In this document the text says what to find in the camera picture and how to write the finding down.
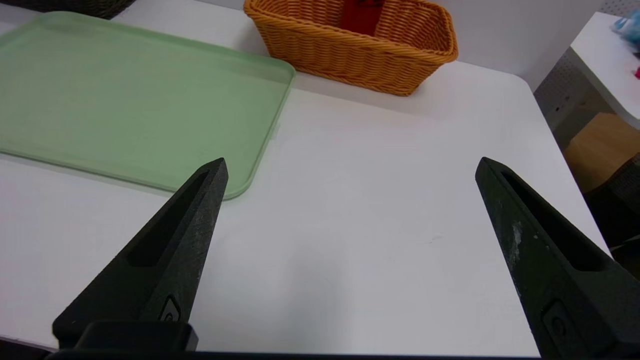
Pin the white side table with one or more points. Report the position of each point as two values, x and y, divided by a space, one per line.
607 60

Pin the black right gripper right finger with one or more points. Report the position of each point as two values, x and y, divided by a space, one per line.
555 270

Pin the orange wicker basket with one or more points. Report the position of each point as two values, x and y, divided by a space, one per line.
360 55

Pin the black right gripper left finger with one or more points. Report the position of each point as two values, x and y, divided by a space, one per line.
160 265

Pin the light blue plush toy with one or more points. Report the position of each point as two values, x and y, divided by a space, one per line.
631 27

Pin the light green plastic tray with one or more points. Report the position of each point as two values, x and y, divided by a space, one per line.
125 100

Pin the red soda can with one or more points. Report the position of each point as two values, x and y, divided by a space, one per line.
361 15

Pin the dark brown wicker basket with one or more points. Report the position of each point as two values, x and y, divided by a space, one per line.
75 6

